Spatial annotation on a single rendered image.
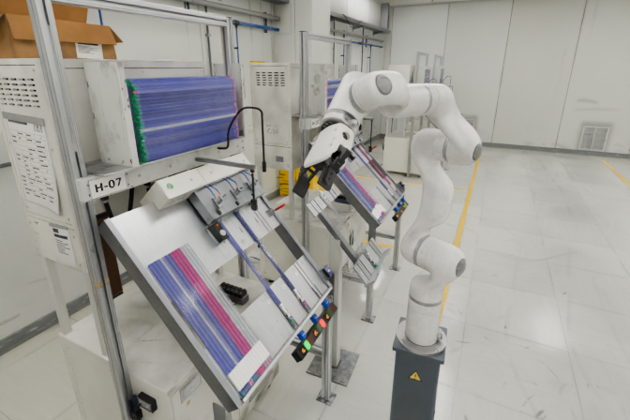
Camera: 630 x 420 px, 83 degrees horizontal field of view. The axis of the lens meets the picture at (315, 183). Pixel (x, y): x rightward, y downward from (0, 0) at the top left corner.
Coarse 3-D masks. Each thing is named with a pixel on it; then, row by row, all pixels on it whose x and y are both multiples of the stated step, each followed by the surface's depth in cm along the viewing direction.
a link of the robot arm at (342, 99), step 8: (352, 72) 85; (360, 72) 84; (344, 80) 84; (352, 80) 83; (344, 88) 82; (336, 96) 82; (344, 96) 80; (336, 104) 80; (344, 104) 79; (352, 104) 79; (352, 112) 79; (360, 112) 80; (360, 120) 81
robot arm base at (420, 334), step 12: (408, 300) 134; (408, 312) 134; (420, 312) 128; (432, 312) 127; (408, 324) 134; (420, 324) 130; (432, 324) 129; (396, 336) 138; (408, 336) 135; (420, 336) 131; (432, 336) 131; (444, 336) 137; (408, 348) 131; (420, 348) 131; (432, 348) 131; (444, 348) 132
